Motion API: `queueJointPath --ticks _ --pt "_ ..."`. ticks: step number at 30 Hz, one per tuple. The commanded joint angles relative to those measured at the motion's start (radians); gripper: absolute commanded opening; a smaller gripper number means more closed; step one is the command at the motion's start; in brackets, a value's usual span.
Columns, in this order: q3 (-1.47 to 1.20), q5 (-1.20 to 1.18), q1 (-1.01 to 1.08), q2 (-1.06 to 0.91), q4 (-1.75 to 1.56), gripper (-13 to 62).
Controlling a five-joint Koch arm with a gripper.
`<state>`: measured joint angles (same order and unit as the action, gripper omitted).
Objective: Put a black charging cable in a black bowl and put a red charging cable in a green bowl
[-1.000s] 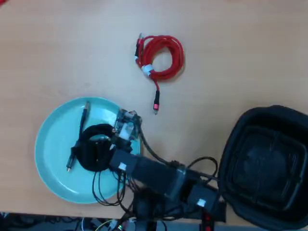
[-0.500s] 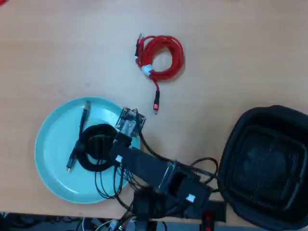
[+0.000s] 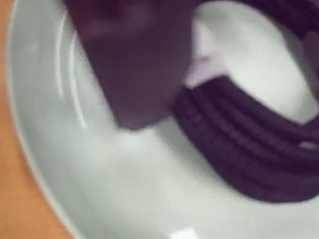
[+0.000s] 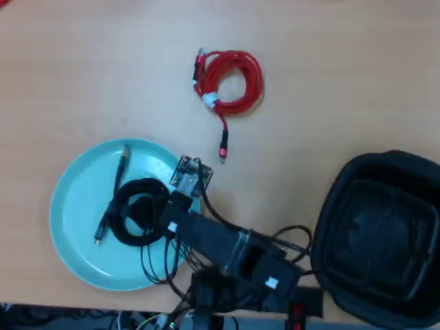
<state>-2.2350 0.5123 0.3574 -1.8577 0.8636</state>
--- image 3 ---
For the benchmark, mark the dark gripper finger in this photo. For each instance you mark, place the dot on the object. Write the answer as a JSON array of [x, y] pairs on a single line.
[[134, 62]]

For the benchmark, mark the pale green plate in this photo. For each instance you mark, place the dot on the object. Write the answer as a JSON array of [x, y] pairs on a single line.
[[124, 186]]

